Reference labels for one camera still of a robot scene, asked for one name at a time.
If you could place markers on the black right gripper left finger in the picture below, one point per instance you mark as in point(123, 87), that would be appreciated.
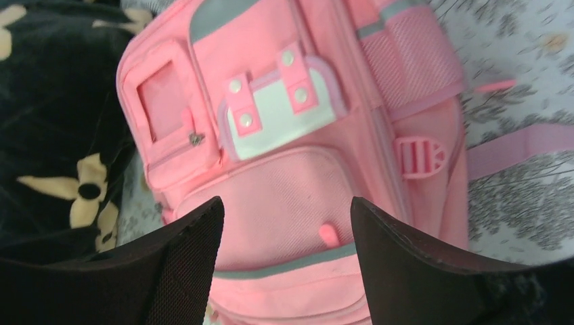
point(163, 277)

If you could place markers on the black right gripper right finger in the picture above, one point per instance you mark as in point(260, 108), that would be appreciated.
point(411, 277)

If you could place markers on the pink student backpack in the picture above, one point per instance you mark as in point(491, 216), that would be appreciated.
point(287, 111)

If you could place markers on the floral table mat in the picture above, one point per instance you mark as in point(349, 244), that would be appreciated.
point(517, 62)

